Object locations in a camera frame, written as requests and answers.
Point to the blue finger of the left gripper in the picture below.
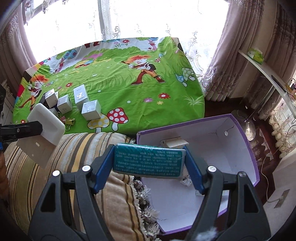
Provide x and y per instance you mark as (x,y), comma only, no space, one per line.
(10,133)

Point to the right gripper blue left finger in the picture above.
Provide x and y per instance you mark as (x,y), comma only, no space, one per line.
(53,218)

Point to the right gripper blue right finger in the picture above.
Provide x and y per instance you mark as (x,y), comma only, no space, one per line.
(246,218)

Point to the white rounded box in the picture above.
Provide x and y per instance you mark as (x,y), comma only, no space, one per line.
(44,133)

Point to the teal rectangular box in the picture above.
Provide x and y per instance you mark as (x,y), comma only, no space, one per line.
(148,161)

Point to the white medicine box red figure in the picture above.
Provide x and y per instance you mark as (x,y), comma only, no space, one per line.
(186,180)

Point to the white ornate dresser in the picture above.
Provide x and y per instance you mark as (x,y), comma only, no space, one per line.
(9,103)

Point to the black upright text box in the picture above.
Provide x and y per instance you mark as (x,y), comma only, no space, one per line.
(42,100)

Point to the small white square box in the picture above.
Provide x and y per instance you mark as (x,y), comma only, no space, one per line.
(55,112)

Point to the small white barcode box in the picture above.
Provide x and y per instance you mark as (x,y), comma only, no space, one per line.
(51,98)

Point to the striped plush cushion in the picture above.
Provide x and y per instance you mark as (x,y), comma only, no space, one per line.
(119,201)

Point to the yellow binder clip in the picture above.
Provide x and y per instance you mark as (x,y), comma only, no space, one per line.
(68,122)

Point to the purple cardboard storage box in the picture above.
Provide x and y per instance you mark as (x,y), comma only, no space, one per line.
(217,141)

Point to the white box with YSL logo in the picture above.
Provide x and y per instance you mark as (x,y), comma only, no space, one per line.
(80,96)

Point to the silver white cube box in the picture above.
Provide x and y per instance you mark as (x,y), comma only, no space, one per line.
(91,110)

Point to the beige box inside storage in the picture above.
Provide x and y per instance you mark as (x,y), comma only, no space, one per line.
(174,143)

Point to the colourful cartoon tablecloth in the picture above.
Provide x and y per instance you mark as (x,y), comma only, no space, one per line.
(140,83)

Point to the green tissue pack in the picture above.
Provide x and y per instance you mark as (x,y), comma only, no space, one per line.
(256,55)

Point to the pink patterned curtain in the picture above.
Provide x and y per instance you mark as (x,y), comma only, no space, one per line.
(241,30)

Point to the white wall shelf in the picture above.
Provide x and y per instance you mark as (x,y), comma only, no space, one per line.
(277,84)

